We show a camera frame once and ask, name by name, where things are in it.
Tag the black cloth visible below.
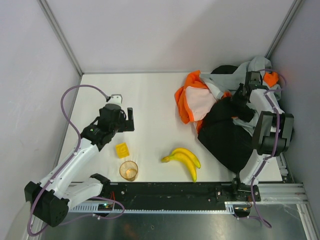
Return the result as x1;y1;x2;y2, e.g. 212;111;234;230
197;64;295;174

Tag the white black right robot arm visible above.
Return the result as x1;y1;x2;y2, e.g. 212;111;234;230
231;83;294;201

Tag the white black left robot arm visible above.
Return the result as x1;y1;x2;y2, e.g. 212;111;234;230
24;103;135;227

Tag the grey sweatshirt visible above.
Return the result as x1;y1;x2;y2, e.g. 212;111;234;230
199;55;286;137

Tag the yellow toy cube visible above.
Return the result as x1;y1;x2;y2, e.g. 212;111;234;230
115;142;130;159

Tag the orange zip jacket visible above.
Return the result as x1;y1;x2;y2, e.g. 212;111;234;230
174;69;280;135

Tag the amber transparent plastic cup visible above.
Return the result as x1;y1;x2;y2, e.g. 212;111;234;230
119;160;139;182

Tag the yellow banana rear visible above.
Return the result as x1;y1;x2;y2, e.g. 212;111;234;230
171;147;201;169

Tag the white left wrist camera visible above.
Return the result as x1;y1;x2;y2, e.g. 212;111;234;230
106;94;123;107

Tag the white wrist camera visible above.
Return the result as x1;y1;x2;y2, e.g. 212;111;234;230
106;94;123;107
245;71;263;88

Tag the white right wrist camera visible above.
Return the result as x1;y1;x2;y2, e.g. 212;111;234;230
245;71;263;88

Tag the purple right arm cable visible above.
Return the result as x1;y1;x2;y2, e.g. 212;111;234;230
234;68;288;230

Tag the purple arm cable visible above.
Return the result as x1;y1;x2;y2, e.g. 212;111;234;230
234;68;288;230
26;84;126;237

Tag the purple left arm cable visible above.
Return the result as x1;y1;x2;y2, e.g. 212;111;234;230
26;84;126;237

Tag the grey slotted cable duct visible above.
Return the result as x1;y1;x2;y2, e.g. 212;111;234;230
69;199;251;215

